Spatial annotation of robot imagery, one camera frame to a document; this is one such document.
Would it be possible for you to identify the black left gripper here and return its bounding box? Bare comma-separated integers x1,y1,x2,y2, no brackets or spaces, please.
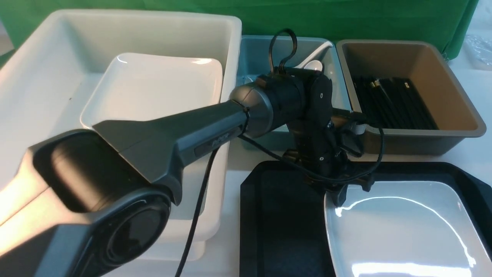
284,112,375,207

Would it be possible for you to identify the white rectangular rice plate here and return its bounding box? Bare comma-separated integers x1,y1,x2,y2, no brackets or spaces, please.
324,180,492,277

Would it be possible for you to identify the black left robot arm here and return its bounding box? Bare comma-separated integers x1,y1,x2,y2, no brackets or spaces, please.
1,64,380,277

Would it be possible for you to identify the black serving tray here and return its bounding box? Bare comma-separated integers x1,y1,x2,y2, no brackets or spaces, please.
239,161,491,277

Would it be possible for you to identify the pile of black chopsticks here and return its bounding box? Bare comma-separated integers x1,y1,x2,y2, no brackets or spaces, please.
352,77,438,130

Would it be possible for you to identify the brown plastic bin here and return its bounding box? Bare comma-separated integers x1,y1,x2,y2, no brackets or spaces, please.
336,39,486,155

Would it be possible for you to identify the white soup spoon top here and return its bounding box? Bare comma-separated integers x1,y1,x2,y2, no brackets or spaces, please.
296,41,333,68

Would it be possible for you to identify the teal plastic bin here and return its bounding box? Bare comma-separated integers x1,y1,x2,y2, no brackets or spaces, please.
236,35,352,151

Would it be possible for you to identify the green cloth backdrop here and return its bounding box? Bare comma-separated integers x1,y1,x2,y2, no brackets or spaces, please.
0,0,478,59

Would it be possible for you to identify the stack of white square plates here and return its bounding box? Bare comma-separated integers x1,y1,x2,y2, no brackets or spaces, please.
80,53,223,128

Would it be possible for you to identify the large white plastic tub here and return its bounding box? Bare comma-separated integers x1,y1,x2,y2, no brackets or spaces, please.
1,10,242,260

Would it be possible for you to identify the black cable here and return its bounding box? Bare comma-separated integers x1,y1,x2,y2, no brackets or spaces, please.
175,29,385,277

